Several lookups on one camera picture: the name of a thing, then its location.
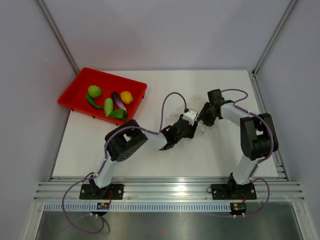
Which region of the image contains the clear zip top bag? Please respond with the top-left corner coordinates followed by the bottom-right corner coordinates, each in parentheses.
top-left (165, 95), bottom-right (206, 125)

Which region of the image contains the dark green fake pepper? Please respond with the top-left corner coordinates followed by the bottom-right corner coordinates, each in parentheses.
top-left (109, 108), bottom-right (128, 122)

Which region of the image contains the yellow fake lemon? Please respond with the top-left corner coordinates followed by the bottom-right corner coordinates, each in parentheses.
top-left (120, 91), bottom-right (133, 105)

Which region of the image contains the purple fake eggplant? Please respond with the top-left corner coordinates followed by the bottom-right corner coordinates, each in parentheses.
top-left (111, 91), bottom-right (127, 111)

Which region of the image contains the light green fake lime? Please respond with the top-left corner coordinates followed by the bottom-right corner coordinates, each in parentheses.
top-left (104, 98), bottom-right (114, 117)

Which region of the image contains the light green fake guava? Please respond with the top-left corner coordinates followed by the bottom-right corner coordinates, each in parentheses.
top-left (87, 85), bottom-right (102, 98)

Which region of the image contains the dark green fake cucumber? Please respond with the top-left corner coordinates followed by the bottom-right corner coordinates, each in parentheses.
top-left (85, 93), bottom-right (104, 110)

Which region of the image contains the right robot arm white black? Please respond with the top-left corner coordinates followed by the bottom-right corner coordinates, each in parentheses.
top-left (197, 89), bottom-right (279, 200)

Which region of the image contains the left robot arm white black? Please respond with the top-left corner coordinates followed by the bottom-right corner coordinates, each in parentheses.
top-left (89, 117), bottom-right (198, 200)

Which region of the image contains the red plastic tray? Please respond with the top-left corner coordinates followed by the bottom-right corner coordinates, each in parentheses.
top-left (57, 67), bottom-right (147, 125)

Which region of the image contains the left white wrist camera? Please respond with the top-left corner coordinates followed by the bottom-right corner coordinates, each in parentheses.
top-left (182, 108), bottom-right (198, 126)

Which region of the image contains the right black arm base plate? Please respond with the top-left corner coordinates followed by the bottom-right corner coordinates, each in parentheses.
top-left (210, 183), bottom-right (257, 201)

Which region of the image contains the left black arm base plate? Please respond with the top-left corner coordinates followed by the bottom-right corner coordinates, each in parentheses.
top-left (79, 184), bottom-right (124, 200)

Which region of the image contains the right aluminium corner post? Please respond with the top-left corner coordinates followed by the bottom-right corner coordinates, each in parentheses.
top-left (252, 0), bottom-right (300, 77)

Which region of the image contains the aluminium corner post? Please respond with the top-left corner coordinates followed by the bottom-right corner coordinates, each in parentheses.
top-left (35, 0), bottom-right (80, 75)
top-left (252, 0), bottom-right (300, 77)

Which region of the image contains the aluminium mounting rail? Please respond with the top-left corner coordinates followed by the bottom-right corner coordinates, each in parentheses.
top-left (33, 177), bottom-right (305, 203)

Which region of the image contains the white slotted cable duct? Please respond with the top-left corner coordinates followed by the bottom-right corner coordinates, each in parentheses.
top-left (44, 201), bottom-right (231, 213)

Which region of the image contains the left aluminium corner post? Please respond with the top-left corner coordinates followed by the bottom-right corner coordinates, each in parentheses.
top-left (35, 0), bottom-right (80, 75)

